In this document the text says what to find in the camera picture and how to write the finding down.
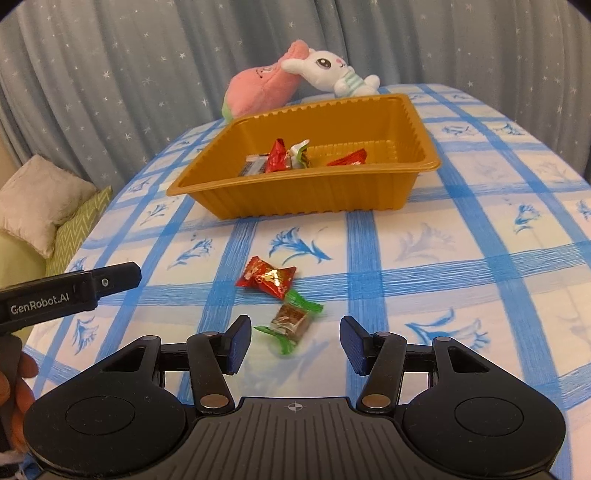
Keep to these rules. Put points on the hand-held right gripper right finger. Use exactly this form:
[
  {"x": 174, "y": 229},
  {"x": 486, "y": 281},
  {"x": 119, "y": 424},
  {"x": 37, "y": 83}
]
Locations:
[{"x": 352, "y": 345}]

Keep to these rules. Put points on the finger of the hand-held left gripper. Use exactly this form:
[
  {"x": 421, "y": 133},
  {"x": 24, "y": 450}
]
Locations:
[{"x": 117, "y": 279}]

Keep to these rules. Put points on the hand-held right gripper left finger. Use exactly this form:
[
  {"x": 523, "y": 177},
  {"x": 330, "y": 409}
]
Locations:
[{"x": 238, "y": 345}]

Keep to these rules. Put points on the brown candy with green wrapper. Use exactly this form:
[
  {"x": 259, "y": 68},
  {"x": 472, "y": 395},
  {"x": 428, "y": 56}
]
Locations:
[{"x": 288, "y": 325}]

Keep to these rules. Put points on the red candy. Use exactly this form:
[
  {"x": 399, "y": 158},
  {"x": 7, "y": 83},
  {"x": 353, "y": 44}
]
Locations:
[
  {"x": 348, "y": 158},
  {"x": 278, "y": 158},
  {"x": 267, "y": 278}
]

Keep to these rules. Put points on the orange plastic tray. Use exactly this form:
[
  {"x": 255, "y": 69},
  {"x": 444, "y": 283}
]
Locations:
[{"x": 300, "y": 194}]

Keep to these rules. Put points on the silver and dark candy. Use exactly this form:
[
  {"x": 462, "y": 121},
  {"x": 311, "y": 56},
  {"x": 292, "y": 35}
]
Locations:
[{"x": 253, "y": 165}]

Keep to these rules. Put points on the green and white candy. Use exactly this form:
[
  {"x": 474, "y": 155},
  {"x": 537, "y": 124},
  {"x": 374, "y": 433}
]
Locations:
[{"x": 301, "y": 152}]

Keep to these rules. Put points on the person's left hand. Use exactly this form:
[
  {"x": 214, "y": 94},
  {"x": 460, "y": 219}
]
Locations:
[{"x": 21, "y": 369}]

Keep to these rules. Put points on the light green sofa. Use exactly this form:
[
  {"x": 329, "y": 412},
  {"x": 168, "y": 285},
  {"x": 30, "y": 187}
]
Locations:
[{"x": 18, "y": 258}]

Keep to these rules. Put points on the green patterned cushion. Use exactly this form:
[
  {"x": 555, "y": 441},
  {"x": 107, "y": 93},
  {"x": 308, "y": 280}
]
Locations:
[{"x": 76, "y": 230}]

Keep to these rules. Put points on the beige cushion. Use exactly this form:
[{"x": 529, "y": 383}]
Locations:
[{"x": 41, "y": 203}]

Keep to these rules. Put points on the blue checked floral tablecloth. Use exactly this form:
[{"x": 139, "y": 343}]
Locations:
[{"x": 461, "y": 240}]

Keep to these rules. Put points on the grey star print curtain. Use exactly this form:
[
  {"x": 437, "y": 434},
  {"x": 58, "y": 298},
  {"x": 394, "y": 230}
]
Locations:
[{"x": 138, "y": 69}]

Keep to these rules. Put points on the pink plush toy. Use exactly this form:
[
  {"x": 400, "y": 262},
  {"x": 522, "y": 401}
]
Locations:
[{"x": 258, "y": 90}]

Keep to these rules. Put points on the white plush rabbit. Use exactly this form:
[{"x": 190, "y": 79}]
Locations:
[{"x": 330, "y": 69}]

